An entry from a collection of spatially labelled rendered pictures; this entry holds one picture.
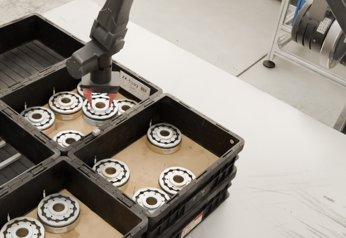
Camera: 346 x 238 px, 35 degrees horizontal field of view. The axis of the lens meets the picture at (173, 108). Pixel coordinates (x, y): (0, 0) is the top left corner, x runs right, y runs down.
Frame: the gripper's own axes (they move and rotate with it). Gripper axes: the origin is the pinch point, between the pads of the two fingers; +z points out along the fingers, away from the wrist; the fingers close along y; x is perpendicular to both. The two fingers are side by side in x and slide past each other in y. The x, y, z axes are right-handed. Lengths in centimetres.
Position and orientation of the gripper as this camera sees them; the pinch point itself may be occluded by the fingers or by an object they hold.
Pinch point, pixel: (100, 103)
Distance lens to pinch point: 157.4
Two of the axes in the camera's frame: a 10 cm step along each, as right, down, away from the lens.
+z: -1.0, 7.6, 6.4
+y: 9.9, 0.2, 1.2
